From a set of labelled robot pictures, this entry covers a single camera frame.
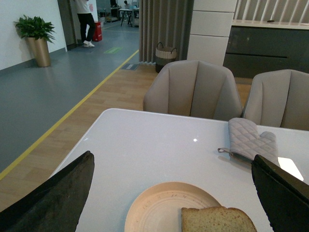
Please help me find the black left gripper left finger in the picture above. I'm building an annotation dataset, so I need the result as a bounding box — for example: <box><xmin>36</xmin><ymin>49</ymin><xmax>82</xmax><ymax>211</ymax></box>
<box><xmin>0</xmin><ymin>151</ymin><xmax>95</xmax><ymax>232</ymax></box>

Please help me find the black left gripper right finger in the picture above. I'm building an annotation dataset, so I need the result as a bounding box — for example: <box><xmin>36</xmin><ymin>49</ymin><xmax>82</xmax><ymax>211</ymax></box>
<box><xmin>252</xmin><ymin>155</ymin><xmax>309</xmax><ymax>232</ymax></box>

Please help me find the slice of bread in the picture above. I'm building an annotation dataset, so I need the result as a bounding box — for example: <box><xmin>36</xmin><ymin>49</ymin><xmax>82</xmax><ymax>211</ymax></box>
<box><xmin>181</xmin><ymin>206</ymin><xmax>257</xmax><ymax>232</ymax></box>

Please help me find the grey quilted oven mitt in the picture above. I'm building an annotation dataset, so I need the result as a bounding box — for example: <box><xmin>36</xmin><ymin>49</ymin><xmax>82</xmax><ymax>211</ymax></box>
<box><xmin>218</xmin><ymin>118</ymin><xmax>279</xmax><ymax>165</ymax></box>

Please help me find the beige chair on right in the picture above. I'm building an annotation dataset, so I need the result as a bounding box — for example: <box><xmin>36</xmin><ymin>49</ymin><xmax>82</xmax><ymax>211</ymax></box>
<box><xmin>242</xmin><ymin>69</ymin><xmax>309</xmax><ymax>131</ymax></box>

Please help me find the beige chair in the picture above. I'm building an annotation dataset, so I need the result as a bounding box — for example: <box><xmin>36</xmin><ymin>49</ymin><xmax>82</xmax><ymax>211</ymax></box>
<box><xmin>143</xmin><ymin>60</ymin><xmax>242</xmax><ymax>121</ymax></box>
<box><xmin>242</xmin><ymin>69</ymin><xmax>309</xmax><ymax>131</ymax></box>

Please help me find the beige round plate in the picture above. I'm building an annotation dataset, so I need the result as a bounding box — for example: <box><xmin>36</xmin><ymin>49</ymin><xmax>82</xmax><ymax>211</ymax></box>
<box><xmin>124</xmin><ymin>182</ymin><xmax>221</xmax><ymax>232</ymax></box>

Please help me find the beige chair on left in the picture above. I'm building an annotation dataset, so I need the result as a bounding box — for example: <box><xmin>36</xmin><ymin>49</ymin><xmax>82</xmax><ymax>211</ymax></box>
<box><xmin>143</xmin><ymin>60</ymin><xmax>242</xmax><ymax>121</ymax></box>

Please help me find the dark grey cabinet counter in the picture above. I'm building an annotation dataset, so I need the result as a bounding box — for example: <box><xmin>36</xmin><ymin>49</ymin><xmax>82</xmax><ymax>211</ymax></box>
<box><xmin>223</xmin><ymin>21</ymin><xmax>309</xmax><ymax>78</ymax></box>

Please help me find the green plant in gold pot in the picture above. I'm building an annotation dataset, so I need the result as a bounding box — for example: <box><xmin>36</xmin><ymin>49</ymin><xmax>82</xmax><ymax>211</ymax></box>
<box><xmin>14</xmin><ymin>15</ymin><xmax>55</xmax><ymax>67</ymax></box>

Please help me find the person in black trousers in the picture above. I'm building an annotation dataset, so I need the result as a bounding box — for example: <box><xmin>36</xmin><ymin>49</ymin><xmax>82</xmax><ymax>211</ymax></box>
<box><xmin>74</xmin><ymin>0</ymin><xmax>96</xmax><ymax>48</ymax></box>

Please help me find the white pillar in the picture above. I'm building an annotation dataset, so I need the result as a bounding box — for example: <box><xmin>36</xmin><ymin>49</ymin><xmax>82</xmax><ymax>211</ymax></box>
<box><xmin>187</xmin><ymin>0</ymin><xmax>237</xmax><ymax>66</ymax></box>

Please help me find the background work table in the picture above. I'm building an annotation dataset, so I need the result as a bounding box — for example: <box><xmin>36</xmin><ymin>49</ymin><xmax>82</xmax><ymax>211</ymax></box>
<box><xmin>118</xmin><ymin>8</ymin><xmax>140</xmax><ymax>27</ymax></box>

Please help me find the grey slatted partition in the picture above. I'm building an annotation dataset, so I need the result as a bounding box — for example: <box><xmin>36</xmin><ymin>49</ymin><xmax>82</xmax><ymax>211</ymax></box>
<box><xmin>139</xmin><ymin>0</ymin><xmax>194</xmax><ymax>63</ymax></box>

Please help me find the woven basket with handles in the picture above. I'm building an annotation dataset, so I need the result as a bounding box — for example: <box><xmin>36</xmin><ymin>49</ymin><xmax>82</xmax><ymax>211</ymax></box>
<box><xmin>155</xmin><ymin>42</ymin><xmax>178</xmax><ymax>73</ymax></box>

